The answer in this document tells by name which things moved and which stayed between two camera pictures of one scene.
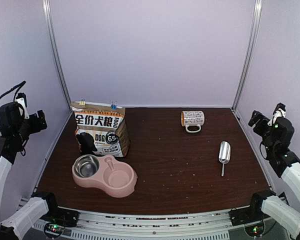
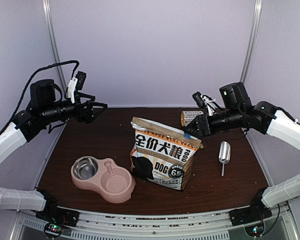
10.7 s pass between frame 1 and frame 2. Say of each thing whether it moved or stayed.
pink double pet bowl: moved
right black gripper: moved
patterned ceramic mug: stayed
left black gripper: moved
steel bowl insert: stayed
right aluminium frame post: stayed
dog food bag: moved
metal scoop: stayed
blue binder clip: moved
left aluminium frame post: stayed
